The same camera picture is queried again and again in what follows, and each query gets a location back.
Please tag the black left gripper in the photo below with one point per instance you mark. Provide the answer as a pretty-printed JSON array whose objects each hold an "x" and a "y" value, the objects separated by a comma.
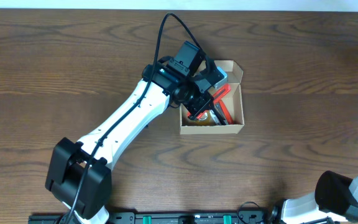
[{"x": 202, "y": 105}]

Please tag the yellow tape roll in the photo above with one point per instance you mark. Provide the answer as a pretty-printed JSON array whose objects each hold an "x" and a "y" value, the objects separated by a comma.
[{"x": 205, "y": 119}]

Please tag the red black stapler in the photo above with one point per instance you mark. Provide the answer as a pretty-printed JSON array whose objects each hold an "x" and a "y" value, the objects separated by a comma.
[{"x": 224, "y": 112}]

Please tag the red utility knife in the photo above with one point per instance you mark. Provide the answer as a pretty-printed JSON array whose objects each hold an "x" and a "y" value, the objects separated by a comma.
[{"x": 218, "y": 95}]

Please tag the cardboard box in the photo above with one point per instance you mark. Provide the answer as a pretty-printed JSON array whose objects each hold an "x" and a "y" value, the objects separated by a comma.
[{"x": 233, "y": 102}]

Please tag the blue capped white marker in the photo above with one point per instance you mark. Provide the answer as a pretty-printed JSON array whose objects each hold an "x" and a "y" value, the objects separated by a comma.
[{"x": 214, "y": 118}]

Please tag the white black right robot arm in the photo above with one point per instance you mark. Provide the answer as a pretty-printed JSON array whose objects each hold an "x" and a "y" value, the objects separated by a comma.
[{"x": 334, "y": 200}]

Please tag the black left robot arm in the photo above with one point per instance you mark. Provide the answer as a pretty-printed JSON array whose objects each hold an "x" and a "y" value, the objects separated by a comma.
[{"x": 79, "y": 174}]

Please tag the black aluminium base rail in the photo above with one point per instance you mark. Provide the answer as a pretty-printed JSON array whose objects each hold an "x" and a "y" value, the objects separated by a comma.
[{"x": 253, "y": 215}]

